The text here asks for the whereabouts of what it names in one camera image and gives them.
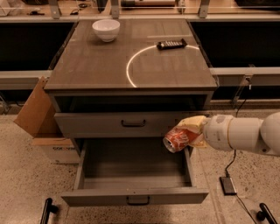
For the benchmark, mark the cardboard box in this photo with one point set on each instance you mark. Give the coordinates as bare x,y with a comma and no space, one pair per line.
36,118

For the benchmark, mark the closed top drawer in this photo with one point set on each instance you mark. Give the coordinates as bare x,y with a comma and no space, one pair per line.
118,124

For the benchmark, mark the black left base handle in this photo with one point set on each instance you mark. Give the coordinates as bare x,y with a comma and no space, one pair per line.
49,208

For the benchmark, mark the open middle drawer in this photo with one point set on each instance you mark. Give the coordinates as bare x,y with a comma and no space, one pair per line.
133,172

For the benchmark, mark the white ceramic bowl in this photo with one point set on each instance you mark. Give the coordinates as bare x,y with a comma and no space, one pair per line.
106,29

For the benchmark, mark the red coke can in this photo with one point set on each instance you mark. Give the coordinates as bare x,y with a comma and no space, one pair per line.
177,139

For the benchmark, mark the grey drawer cabinet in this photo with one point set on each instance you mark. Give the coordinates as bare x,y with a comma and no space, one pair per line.
130,74

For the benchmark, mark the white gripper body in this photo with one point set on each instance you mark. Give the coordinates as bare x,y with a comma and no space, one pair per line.
216,131

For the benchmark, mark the black power adapter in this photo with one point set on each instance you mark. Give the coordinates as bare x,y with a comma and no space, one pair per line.
227,185

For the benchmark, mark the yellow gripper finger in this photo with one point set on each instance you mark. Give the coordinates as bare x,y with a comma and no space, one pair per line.
193,123
199,142

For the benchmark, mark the black right base handle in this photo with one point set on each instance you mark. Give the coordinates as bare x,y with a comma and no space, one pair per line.
265,214

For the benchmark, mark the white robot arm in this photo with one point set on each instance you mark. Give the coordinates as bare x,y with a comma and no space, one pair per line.
260,136

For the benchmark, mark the black base handle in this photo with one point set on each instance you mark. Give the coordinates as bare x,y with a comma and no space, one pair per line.
49,208
265,214

